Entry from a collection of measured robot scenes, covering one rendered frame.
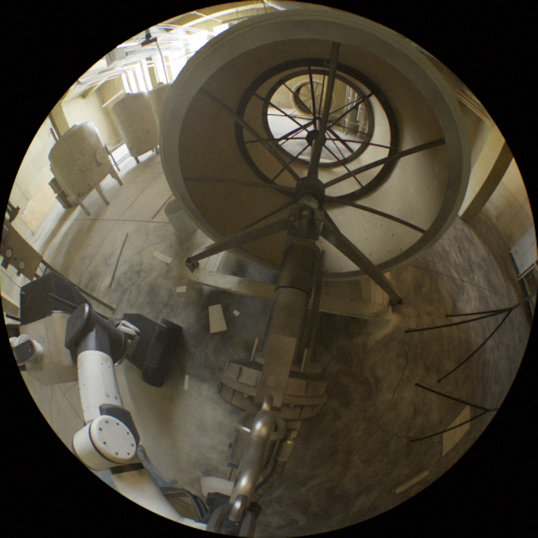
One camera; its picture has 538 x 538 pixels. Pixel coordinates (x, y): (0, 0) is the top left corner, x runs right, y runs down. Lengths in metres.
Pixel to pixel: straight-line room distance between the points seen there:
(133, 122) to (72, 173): 2.27
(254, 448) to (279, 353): 0.22
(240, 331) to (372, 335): 1.13
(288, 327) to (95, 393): 0.45
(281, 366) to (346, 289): 1.40
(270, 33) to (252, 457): 0.88
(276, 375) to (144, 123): 5.98
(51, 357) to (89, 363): 0.21
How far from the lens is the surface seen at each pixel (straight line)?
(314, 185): 0.82
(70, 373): 0.58
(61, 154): 4.69
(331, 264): 1.51
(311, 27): 0.75
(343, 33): 0.75
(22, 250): 1.87
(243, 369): 0.39
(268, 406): 0.28
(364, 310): 1.45
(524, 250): 7.59
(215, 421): 1.59
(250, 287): 1.36
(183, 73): 0.89
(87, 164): 4.61
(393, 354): 1.76
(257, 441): 0.17
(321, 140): 0.76
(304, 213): 0.72
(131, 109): 5.94
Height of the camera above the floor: 1.42
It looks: 60 degrees down
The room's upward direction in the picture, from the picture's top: 4 degrees counter-clockwise
